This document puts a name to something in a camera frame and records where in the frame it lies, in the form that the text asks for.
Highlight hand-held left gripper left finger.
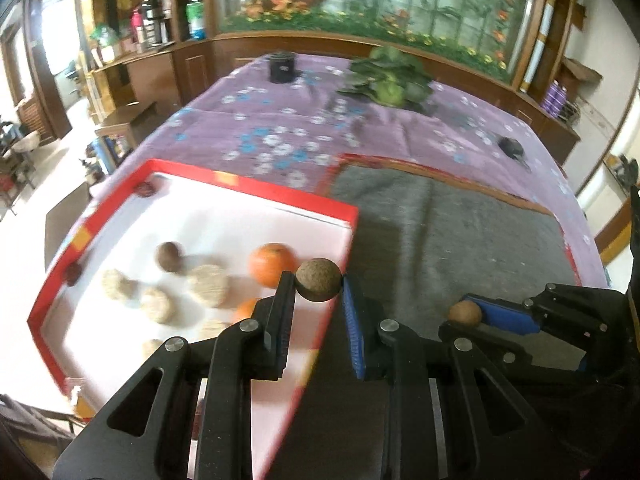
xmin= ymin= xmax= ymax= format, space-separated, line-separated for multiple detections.
xmin=52 ymin=271 xmax=297 ymax=480

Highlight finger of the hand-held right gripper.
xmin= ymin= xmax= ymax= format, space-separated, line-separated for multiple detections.
xmin=462 ymin=283 xmax=626 ymax=361
xmin=439 ymin=321 xmax=588 ymax=386

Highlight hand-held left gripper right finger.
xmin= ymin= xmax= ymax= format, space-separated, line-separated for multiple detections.
xmin=342 ymin=275 xmax=581 ymax=480

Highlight small brown longan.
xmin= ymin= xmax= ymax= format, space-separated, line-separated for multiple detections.
xmin=447 ymin=301 xmax=483 ymax=328

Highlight brown round longan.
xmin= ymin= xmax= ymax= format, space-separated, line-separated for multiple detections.
xmin=295 ymin=258 xmax=344 ymax=304
xmin=155 ymin=241 xmax=185 ymax=273

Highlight red-rimmed white tray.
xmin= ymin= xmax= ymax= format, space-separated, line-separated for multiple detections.
xmin=27 ymin=159 xmax=360 ymax=480

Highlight small orange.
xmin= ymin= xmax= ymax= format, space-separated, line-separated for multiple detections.
xmin=232 ymin=298 xmax=261 ymax=323

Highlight large orange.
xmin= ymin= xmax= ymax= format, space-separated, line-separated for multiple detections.
xmin=248 ymin=242 xmax=299 ymax=289

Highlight grey mat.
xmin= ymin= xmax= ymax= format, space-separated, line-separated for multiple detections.
xmin=267 ymin=154 xmax=583 ymax=480

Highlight small black object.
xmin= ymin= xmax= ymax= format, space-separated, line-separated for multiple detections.
xmin=498 ymin=136 xmax=528 ymax=166

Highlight purple floral tablecloth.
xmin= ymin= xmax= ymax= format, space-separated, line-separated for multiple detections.
xmin=92 ymin=52 xmax=611 ymax=291

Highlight purple bottles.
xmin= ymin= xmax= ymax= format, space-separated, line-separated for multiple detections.
xmin=542 ymin=82 xmax=568 ymax=118

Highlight green leafy vegetable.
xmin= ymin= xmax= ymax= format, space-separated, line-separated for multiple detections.
xmin=337 ymin=45 xmax=436 ymax=111

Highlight small wooden stool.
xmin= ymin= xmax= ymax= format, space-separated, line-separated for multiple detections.
xmin=95 ymin=102 xmax=158 ymax=166

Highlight black cylindrical holder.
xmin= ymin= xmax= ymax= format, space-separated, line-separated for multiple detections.
xmin=269 ymin=51 xmax=297 ymax=83

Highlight cardboard box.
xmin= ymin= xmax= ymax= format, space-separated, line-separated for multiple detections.
xmin=562 ymin=57 xmax=603 ymax=86

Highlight brown wooden sideboard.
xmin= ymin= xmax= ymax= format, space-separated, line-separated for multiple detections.
xmin=90 ymin=35 xmax=236 ymax=126

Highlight rolled white poster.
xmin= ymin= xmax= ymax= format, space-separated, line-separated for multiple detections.
xmin=520 ymin=0 xmax=556 ymax=93

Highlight dark wooden chair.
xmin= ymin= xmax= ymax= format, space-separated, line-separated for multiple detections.
xmin=0 ymin=394 xmax=86 ymax=480

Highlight green bag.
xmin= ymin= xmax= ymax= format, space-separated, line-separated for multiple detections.
xmin=90 ymin=25 xmax=121 ymax=61

